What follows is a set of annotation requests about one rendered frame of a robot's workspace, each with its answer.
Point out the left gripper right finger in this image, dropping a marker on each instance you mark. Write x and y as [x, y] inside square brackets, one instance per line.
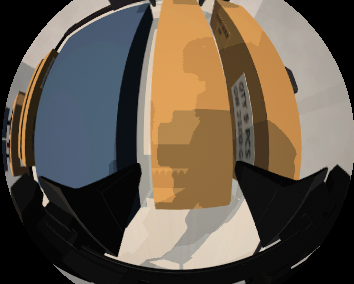
[273, 200]

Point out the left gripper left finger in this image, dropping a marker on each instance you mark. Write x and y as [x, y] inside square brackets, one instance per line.
[103, 207]

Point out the blue raised platform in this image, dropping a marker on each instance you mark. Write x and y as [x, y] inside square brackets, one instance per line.
[86, 124]

